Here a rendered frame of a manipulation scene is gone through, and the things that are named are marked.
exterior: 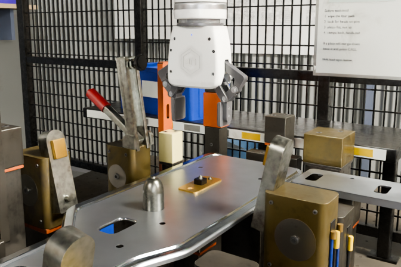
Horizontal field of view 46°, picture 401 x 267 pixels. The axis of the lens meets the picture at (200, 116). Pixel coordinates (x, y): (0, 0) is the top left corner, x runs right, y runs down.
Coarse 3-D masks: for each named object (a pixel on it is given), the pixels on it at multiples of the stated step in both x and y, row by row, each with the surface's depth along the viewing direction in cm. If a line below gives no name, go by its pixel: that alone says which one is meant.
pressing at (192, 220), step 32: (192, 160) 95; (224, 160) 97; (128, 192) 78; (224, 192) 78; (256, 192) 78; (64, 224) 64; (96, 224) 65; (192, 224) 65; (224, 224) 66; (32, 256) 56; (96, 256) 56; (128, 256) 56; (160, 256) 57
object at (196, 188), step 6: (198, 180) 81; (204, 180) 81; (210, 180) 83; (216, 180) 83; (186, 186) 80; (192, 186) 80; (198, 186) 80; (204, 186) 80; (210, 186) 81; (192, 192) 77; (198, 192) 78
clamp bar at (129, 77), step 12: (120, 60) 85; (132, 60) 85; (144, 60) 85; (120, 72) 86; (132, 72) 88; (120, 84) 86; (132, 84) 87; (132, 96) 87; (132, 108) 86; (132, 120) 86; (144, 120) 88; (132, 132) 86; (144, 132) 88; (144, 144) 89
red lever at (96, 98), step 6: (90, 90) 92; (90, 96) 92; (96, 96) 92; (102, 96) 92; (96, 102) 91; (102, 102) 91; (108, 102) 92; (102, 108) 91; (108, 108) 90; (108, 114) 90; (114, 114) 90; (114, 120) 90; (120, 120) 89; (120, 126) 89; (126, 132) 88; (138, 138) 87
